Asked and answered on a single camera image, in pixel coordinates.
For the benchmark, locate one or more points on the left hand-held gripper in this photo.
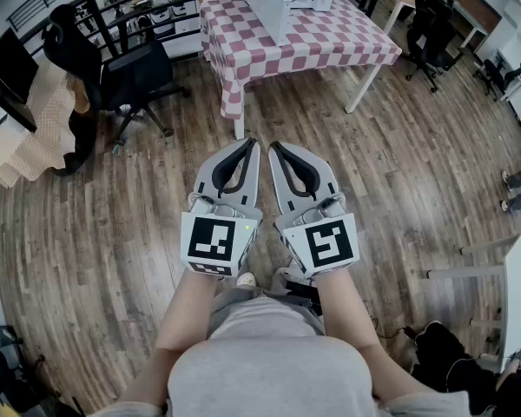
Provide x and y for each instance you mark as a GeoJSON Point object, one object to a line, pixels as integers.
{"type": "Point", "coordinates": [208, 237]}

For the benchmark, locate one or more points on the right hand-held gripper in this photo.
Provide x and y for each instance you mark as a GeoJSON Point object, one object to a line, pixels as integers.
{"type": "Point", "coordinates": [330, 243]}

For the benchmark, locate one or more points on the white microwave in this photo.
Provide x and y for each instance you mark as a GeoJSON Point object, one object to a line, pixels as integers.
{"type": "Point", "coordinates": [269, 7]}

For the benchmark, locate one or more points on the person's left forearm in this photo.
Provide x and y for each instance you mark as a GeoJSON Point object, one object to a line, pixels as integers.
{"type": "Point", "coordinates": [186, 306]}

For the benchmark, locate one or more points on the person's right forearm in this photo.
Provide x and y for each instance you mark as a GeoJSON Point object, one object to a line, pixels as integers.
{"type": "Point", "coordinates": [343, 306]}

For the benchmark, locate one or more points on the person's white shoe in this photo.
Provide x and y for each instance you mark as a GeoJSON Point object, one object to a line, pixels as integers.
{"type": "Point", "coordinates": [246, 279]}

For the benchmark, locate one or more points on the white-legged table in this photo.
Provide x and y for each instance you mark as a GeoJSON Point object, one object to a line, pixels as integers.
{"type": "Point", "coordinates": [361, 88]}

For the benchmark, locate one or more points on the person's grey trousers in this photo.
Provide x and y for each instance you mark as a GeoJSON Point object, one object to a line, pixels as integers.
{"type": "Point", "coordinates": [230, 295]}

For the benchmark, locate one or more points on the pink white checkered tablecloth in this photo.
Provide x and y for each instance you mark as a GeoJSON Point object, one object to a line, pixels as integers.
{"type": "Point", "coordinates": [321, 46]}

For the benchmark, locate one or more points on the black garment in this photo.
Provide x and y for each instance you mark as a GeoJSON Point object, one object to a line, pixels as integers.
{"type": "Point", "coordinates": [80, 146]}

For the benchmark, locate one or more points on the person's grey shirt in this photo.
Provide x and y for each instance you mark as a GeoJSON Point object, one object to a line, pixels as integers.
{"type": "Point", "coordinates": [269, 372]}

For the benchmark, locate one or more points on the black high-back office chair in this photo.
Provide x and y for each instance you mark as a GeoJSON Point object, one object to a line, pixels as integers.
{"type": "Point", "coordinates": [76, 59]}

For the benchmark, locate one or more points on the black metal railing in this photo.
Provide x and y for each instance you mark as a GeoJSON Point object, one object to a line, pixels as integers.
{"type": "Point", "coordinates": [102, 26]}

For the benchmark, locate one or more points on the beige patterned cloth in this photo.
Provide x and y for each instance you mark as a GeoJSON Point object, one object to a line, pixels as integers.
{"type": "Point", "coordinates": [30, 146]}

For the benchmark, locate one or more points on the black backpack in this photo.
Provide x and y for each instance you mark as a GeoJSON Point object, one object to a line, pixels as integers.
{"type": "Point", "coordinates": [443, 354]}

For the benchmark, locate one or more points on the white rectangular desk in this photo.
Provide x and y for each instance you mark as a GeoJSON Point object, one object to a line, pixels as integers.
{"type": "Point", "coordinates": [519, 285]}

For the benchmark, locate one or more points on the black monitor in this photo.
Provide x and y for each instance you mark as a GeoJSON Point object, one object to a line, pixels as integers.
{"type": "Point", "coordinates": [8, 68]}

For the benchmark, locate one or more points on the black equipment stand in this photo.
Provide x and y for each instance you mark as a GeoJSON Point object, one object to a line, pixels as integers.
{"type": "Point", "coordinates": [0, 372]}

